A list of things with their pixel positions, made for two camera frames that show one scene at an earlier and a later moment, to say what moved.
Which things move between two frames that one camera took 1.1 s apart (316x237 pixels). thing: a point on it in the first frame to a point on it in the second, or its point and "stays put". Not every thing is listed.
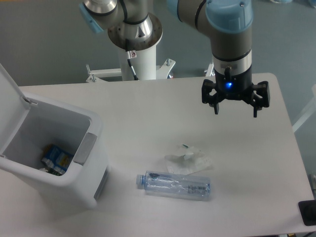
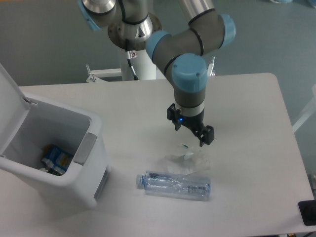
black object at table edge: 307,209 stays put
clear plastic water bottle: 175,184 stays put
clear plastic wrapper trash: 187,164 stays put
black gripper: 236,87 to 195,123
